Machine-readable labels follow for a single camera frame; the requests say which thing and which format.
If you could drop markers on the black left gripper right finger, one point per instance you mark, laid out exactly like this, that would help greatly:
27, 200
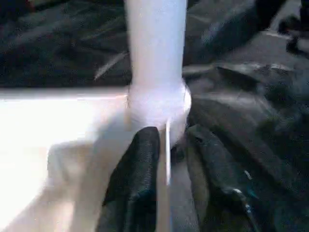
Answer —
217, 183

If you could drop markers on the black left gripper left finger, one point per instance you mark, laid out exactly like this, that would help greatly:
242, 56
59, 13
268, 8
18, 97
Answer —
133, 188

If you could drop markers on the white plastic table top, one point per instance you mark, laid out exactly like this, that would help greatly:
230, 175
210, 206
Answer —
48, 145

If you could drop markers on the white plastic table leg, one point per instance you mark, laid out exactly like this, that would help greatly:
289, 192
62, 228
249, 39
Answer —
157, 58

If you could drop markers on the black mat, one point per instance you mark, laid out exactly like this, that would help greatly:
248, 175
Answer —
58, 48

